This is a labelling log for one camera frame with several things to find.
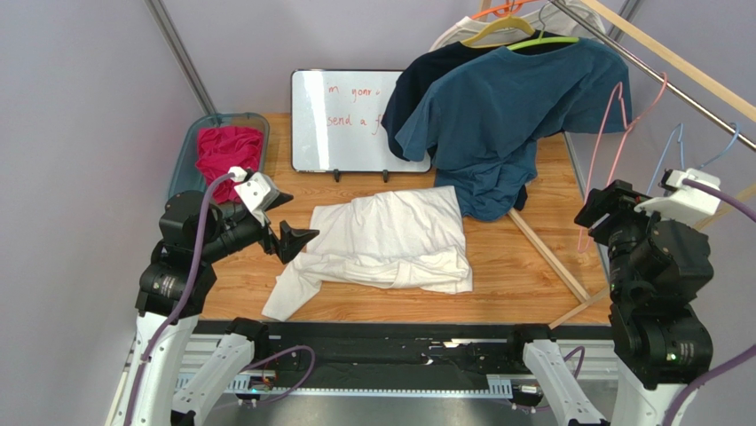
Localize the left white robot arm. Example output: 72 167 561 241
112 191 319 425

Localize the orange plastic hanger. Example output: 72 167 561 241
470 0 535 21

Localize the translucent teal plastic basket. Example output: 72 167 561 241
168 113 270 198

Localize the light blue wire hanger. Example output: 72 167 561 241
643 121 741 196

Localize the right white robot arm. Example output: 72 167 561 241
515 180 713 425

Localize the aluminium rail frame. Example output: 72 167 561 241
114 314 605 425

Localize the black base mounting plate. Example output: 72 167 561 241
212 320 565 391

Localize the white floral print t-shirt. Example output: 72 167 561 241
262 186 473 321

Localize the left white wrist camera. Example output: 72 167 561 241
228 166 280 225

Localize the metal clothes rail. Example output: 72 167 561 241
548 0 756 153

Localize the wooden rack frame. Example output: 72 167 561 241
508 0 756 329

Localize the beige hanging t-shirt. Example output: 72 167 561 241
429 1 606 51

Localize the pink wire hanger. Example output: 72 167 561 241
575 71 670 256

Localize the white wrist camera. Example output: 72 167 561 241
634 169 721 226
228 166 280 225

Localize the green plastic hanger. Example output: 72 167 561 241
506 20 580 54

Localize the white whiteboard with red writing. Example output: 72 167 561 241
290 69 430 175

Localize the teal blue hanging t-shirt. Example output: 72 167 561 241
396 39 632 222

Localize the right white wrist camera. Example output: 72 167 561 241
634 169 721 226

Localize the yellow plastic hanger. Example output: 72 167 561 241
461 15 536 47

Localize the navy hanging t-shirt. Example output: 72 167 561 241
382 42 538 221

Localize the magenta crumpled cloth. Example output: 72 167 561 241
195 126 265 185

